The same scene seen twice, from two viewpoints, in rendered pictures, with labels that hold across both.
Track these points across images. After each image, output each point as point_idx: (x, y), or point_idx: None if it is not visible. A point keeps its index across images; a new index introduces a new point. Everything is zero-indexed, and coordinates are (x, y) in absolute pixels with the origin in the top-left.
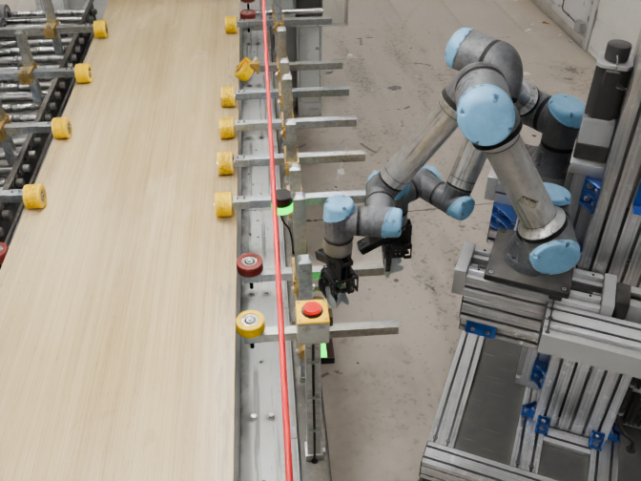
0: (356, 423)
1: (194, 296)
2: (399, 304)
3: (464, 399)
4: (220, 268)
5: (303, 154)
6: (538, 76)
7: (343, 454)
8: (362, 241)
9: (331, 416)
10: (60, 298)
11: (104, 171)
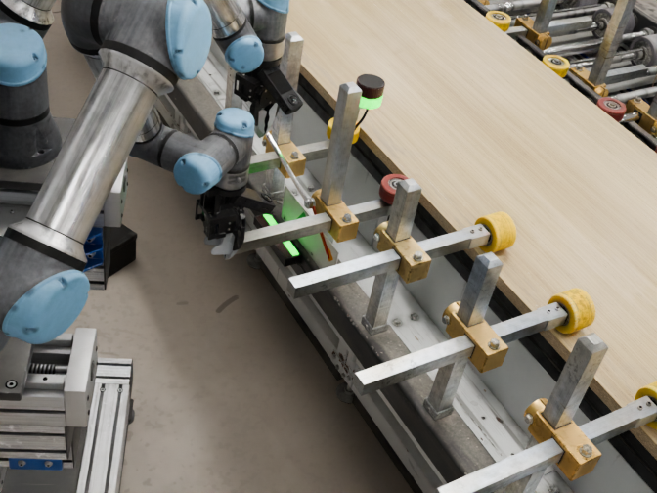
0: (237, 484)
1: (421, 141)
2: None
3: (87, 453)
4: (423, 173)
5: (462, 344)
6: None
7: (237, 438)
8: (266, 195)
9: (274, 484)
10: (544, 120)
11: None
